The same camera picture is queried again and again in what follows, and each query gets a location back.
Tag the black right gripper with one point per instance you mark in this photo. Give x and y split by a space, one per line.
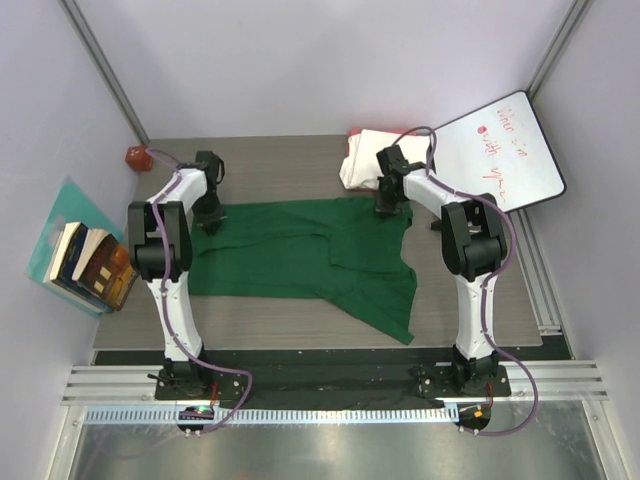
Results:
386 208

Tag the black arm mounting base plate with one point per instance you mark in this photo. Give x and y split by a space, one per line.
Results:
338 379

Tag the folded white t shirt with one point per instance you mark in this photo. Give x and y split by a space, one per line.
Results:
414 147

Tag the red cube block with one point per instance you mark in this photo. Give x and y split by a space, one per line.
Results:
138 159

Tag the green t shirt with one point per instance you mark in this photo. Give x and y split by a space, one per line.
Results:
339 250

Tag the white dry-erase board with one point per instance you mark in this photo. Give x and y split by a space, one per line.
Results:
502 150

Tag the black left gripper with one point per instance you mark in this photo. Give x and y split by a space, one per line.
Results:
212 220

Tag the white slotted cable duct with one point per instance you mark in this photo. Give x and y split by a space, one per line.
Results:
182 415

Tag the teal plastic folder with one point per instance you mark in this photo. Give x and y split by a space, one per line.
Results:
71 204

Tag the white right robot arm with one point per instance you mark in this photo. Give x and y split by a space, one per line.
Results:
473 246

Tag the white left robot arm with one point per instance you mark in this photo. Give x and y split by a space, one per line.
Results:
160 248

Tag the stack of books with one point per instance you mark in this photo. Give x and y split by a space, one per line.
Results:
91 267

